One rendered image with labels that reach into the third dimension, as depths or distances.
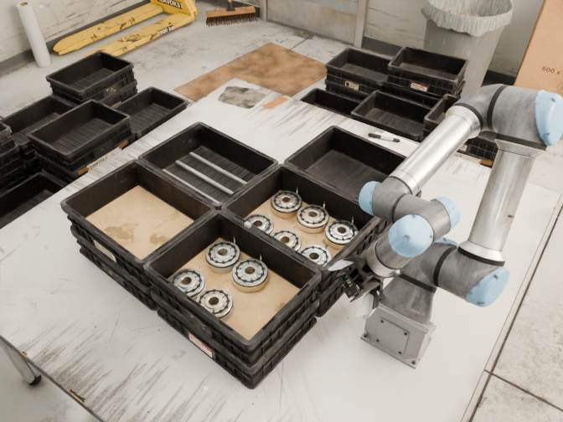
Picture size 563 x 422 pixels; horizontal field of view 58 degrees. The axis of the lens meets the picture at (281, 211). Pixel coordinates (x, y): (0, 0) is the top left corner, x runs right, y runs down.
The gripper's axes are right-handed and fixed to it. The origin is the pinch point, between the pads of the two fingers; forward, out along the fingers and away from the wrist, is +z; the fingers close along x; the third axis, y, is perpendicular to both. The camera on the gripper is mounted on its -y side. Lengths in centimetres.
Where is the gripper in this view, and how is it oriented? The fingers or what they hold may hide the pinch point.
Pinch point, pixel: (350, 290)
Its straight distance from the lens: 131.4
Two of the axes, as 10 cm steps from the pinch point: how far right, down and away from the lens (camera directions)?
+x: 4.7, 8.2, -3.1
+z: -3.0, 4.9, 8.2
